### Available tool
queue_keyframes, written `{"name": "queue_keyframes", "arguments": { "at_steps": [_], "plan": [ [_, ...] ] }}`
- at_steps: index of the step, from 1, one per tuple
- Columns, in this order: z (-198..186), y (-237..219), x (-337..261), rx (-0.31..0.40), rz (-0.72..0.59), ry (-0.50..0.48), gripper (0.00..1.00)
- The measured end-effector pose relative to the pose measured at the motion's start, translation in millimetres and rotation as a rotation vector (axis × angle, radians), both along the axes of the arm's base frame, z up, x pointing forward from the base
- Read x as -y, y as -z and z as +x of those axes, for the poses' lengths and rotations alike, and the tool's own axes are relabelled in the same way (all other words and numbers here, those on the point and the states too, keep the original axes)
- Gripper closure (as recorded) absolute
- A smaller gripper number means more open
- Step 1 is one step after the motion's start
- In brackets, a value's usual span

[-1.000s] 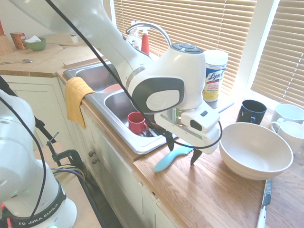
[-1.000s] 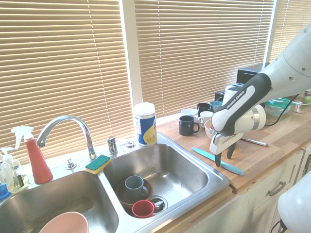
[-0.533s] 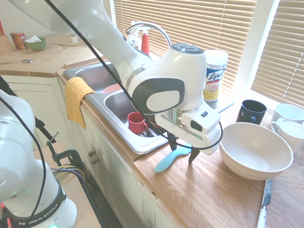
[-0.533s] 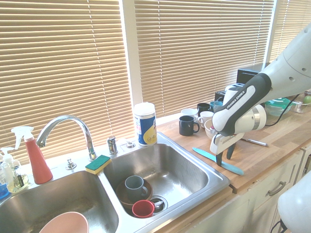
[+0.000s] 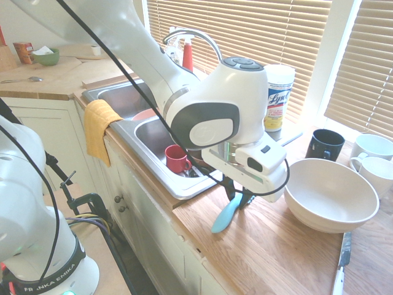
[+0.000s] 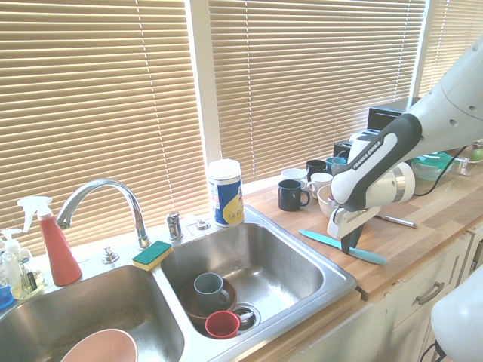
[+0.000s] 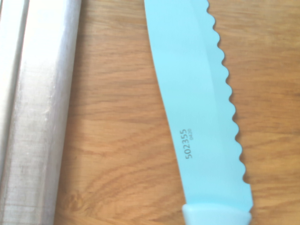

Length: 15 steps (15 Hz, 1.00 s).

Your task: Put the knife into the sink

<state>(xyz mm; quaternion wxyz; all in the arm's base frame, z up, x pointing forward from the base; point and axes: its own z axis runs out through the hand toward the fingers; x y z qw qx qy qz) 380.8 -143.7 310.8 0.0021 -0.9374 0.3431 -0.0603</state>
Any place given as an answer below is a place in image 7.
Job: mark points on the light blue serrated knife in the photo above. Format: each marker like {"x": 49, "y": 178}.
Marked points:
{"x": 197, "y": 93}

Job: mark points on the stainless steel sink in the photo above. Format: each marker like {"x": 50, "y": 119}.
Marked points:
{"x": 35, "y": 105}

